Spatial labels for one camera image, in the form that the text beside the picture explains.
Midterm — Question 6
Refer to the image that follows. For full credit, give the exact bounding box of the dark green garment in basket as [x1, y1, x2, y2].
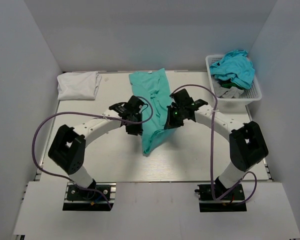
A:
[219, 80, 240, 89]

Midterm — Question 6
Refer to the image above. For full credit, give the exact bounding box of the teal green t-shirt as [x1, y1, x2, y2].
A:
[129, 68, 175, 156]

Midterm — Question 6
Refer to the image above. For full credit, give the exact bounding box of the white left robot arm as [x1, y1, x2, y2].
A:
[48, 95, 145, 200]

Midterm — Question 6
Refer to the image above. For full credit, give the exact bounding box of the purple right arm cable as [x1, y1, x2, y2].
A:
[170, 84, 258, 206]

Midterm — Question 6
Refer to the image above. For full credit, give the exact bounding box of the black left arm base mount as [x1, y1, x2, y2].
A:
[62, 183, 116, 212]

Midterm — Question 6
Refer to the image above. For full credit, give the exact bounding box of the folded white t-shirt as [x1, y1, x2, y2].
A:
[57, 71, 102, 101]

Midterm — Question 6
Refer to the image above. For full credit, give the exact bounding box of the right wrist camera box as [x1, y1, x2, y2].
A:
[171, 89, 194, 105]

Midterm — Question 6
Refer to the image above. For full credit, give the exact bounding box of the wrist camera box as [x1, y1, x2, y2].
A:
[171, 89, 194, 105]
[127, 95, 145, 113]

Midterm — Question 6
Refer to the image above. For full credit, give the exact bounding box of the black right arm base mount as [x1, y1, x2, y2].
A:
[194, 183, 248, 213]

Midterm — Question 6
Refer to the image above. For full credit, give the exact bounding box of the light blue crumpled t-shirt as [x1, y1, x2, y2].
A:
[209, 49, 255, 90]

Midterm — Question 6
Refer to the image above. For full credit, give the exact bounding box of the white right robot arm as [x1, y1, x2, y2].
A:
[164, 89, 269, 200]

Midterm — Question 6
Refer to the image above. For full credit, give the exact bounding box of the aluminium table edge rail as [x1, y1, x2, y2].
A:
[98, 69, 208, 74]

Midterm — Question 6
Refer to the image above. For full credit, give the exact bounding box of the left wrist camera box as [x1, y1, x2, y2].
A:
[127, 95, 145, 113]

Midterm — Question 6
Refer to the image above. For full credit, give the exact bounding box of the white plastic laundry basket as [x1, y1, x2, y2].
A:
[205, 51, 262, 112]

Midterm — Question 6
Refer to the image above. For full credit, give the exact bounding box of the grey white crumpled garment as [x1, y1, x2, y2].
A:
[212, 80, 244, 99]

